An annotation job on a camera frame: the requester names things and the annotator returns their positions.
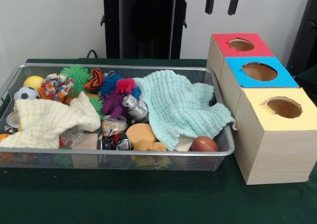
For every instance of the yellow ball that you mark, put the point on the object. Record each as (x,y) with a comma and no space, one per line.
(33,82)

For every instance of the mint green waffle cloth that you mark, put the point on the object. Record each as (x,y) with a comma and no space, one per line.
(178,105)

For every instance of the black and white soccer ball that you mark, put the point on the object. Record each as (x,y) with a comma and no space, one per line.
(26,94)

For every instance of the cream waffle cloth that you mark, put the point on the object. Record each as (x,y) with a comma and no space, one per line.
(44,122)

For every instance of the multicoloured patterned cloth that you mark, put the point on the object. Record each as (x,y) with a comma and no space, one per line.
(55,86)

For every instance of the wooden box with three holes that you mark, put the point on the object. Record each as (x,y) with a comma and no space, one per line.
(272,154)

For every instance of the brown toy football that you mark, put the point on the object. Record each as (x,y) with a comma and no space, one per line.
(204,144)

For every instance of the silver toy robot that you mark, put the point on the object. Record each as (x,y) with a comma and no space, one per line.
(136,107)

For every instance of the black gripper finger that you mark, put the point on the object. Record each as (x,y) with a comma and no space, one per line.
(209,1)
(235,1)

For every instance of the black upright panel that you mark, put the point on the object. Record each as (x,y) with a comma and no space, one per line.
(305,35)

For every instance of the blue spiky ball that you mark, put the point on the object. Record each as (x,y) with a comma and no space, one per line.
(109,84)

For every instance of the dark green table cloth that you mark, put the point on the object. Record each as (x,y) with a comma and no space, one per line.
(309,75)
(148,199)

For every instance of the large green spiky ball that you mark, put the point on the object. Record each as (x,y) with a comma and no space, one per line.
(76,75)

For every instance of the orange tiger plush toy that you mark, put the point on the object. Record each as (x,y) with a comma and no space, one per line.
(94,80)

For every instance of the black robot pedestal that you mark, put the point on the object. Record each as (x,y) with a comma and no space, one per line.
(146,23)

